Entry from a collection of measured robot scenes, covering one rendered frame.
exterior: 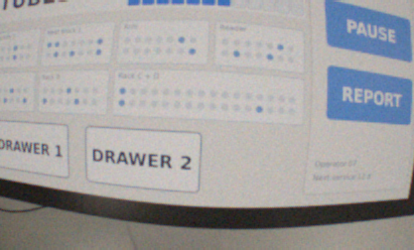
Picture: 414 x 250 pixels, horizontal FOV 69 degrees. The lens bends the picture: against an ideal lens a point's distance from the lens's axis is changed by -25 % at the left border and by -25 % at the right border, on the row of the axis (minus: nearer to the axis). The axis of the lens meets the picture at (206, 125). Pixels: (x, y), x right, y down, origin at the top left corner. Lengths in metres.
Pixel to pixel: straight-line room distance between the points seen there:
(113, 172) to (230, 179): 0.09
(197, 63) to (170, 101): 0.03
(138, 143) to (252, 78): 0.10
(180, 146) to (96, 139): 0.07
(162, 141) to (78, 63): 0.09
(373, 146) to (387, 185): 0.04
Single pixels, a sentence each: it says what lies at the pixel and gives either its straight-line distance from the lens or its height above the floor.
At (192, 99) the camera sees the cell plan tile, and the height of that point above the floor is 1.04.
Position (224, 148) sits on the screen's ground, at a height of 1.01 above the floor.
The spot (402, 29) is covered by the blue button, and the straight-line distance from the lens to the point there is 0.35.
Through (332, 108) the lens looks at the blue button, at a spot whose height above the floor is 1.04.
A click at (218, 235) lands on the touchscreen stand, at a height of 0.75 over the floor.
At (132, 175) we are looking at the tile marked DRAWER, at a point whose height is 0.99.
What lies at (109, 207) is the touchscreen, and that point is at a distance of 0.31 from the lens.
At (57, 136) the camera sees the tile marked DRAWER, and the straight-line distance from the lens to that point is 0.31.
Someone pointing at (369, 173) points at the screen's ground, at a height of 1.00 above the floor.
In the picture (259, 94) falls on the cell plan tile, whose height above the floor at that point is 1.04.
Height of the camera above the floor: 1.23
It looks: 45 degrees down
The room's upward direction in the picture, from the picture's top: 3 degrees clockwise
